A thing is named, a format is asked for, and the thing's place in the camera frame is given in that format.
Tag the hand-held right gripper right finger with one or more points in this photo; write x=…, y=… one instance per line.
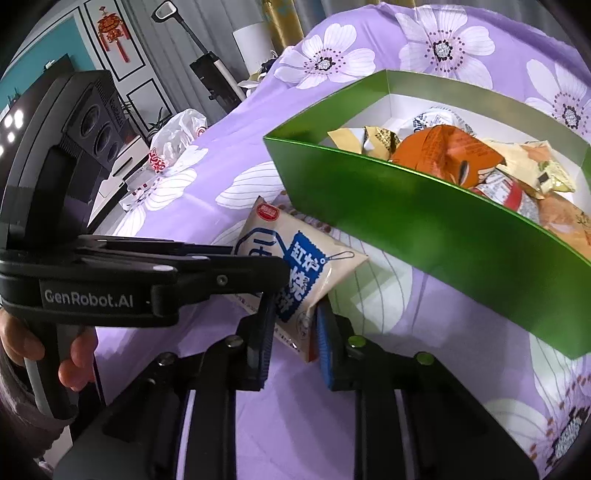
x=325, y=355

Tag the white plastic bag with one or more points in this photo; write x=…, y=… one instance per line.
x=178, y=134

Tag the person's left forearm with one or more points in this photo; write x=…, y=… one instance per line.
x=18, y=415

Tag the cream printed snack packet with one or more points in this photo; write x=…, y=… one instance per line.
x=521, y=157

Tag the small white snack packet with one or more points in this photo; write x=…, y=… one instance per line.
x=438, y=117

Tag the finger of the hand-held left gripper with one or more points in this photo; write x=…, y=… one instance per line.
x=231, y=277
x=184, y=251

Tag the white blue snack packet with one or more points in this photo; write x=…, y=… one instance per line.
x=300, y=272

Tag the black upright vacuum cleaner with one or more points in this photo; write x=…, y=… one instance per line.
x=214, y=78

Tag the red white snack packet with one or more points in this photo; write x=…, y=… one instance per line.
x=508, y=191

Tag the purple floral tablecloth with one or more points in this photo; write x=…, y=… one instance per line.
x=231, y=138

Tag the potted plant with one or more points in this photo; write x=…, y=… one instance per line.
x=154, y=122

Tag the orange snack packet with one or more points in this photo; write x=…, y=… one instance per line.
x=438, y=147

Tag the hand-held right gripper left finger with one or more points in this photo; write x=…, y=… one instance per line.
x=261, y=350

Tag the yellow snack packet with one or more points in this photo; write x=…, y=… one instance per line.
x=383, y=141

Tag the grey and yellow curtain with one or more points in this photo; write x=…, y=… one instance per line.
x=281, y=23

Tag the person's left hand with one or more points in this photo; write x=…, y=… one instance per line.
x=78, y=360

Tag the red knot wall ornament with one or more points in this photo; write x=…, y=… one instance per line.
x=112, y=27

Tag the green cardboard box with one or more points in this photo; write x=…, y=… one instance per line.
x=438, y=230

